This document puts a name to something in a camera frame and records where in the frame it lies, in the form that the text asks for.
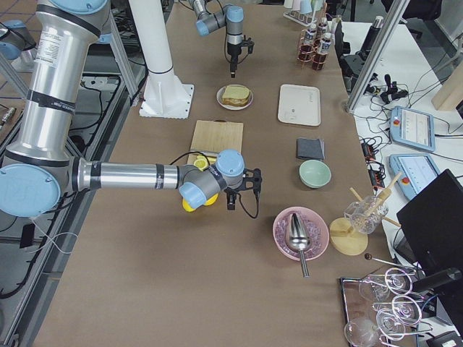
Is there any wine glass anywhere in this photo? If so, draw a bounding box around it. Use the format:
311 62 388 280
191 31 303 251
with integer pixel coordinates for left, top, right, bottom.
344 308 433 346
359 267 412 303
372 295 422 326

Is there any green bowl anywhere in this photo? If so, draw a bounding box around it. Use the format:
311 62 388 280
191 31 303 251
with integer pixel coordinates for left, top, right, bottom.
299 160 331 189

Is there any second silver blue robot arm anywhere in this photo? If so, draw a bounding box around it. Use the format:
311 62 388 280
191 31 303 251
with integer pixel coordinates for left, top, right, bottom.
188 0 244 36

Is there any aluminium frame post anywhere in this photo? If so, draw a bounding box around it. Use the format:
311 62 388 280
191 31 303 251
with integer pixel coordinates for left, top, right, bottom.
346 0 409 115

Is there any second robot arm gripper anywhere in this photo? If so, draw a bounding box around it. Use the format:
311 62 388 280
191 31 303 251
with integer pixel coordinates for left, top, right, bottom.
226 33 255 65

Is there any black glass tray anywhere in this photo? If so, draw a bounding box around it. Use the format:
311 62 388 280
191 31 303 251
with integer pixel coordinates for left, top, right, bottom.
339 278 426 346

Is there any yellow lemon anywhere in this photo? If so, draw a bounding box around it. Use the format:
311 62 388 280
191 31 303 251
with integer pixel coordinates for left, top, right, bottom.
203 194 218 206
182 199 195 213

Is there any half lemon slice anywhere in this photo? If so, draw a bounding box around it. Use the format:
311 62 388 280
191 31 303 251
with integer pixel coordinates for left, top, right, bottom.
193 157 209 171

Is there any pink bowl with ice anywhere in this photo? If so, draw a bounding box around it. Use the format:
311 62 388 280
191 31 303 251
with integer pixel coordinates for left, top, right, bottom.
273 207 329 260

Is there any glass mug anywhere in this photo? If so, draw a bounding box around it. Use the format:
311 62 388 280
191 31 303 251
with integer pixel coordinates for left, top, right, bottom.
344 196 388 234

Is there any grey folded cloth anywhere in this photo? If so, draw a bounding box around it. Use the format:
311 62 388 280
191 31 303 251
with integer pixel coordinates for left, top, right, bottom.
296 137 325 160

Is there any metal scoop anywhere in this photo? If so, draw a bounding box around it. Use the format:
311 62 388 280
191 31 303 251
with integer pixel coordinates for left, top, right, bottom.
285 213 310 278

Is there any cream rabbit tray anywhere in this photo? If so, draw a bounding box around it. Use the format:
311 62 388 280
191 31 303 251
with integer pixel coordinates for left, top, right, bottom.
277 84 321 127

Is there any black monitor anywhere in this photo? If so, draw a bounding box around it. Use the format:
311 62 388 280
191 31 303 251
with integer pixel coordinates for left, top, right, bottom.
396 169 462 273

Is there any wooden mug stand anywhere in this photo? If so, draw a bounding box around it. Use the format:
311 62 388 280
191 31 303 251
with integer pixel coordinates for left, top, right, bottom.
329 172 401 256

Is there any copper wire bottle rack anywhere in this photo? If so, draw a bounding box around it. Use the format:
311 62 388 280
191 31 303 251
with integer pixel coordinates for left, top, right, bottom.
297 17 333 71

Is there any blue teach pendant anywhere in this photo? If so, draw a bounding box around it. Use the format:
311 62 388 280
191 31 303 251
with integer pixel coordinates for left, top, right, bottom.
388 153 441 200
389 106 436 153

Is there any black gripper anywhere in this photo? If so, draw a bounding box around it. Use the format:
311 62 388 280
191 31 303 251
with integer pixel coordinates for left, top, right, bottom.
225 62 263 210

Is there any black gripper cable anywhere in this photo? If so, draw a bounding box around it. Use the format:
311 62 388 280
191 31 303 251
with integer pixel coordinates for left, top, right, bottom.
172 151 262 219

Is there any wooden cutting board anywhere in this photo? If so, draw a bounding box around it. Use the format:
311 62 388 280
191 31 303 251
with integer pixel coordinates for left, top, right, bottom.
187 120 244 165

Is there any tea bottle white cap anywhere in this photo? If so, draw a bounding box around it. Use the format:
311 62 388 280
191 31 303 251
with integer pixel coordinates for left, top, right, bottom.
299 23 317 61

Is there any white round plate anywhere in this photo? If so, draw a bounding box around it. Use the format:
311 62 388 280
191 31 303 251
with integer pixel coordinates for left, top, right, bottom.
216 85 253 111

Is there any plain bread slice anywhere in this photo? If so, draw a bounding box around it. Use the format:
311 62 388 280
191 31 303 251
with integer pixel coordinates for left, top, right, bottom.
221 85 250 103

